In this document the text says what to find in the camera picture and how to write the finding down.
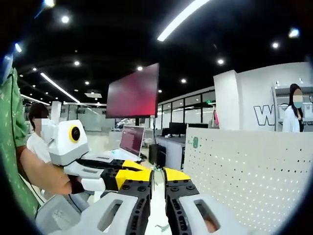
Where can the large red display screen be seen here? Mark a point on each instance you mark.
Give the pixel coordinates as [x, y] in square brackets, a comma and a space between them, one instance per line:
[132, 93]

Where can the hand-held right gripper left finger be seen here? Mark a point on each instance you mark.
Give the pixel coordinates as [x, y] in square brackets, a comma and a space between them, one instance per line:
[132, 210]

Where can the person's green patterned clothing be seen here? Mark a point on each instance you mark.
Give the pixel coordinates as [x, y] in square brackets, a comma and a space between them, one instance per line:
[12, 137]

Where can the thin ceiling light strip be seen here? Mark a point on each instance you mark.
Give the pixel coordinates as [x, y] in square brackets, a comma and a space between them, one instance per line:
[58, 86]

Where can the white perforated mounting plate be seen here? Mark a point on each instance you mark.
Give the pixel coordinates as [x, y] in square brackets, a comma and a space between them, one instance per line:
[244, 176]

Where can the black desktop monitor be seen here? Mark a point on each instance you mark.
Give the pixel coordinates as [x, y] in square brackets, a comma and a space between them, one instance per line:
[177, 128]
[198, 126]

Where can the open laptop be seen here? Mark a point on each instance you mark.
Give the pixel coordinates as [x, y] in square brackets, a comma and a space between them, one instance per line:
[132, 140]

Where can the long ceiling light strip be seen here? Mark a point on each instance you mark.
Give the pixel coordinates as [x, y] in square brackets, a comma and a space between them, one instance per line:
[181, 19]

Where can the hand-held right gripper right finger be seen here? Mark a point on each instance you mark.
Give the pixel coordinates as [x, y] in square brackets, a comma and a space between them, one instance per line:
[185, 210]

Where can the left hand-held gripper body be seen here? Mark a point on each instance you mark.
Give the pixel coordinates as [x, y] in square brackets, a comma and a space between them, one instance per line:
[63, 147]

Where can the grey counter desk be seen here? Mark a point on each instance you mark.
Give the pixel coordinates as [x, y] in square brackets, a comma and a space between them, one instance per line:
[171, 151]

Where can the black computer tower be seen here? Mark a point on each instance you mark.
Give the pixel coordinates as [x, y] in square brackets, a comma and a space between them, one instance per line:
[157, 154]

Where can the white mesh office chair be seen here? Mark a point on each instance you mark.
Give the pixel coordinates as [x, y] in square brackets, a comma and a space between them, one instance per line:
[58, 215]

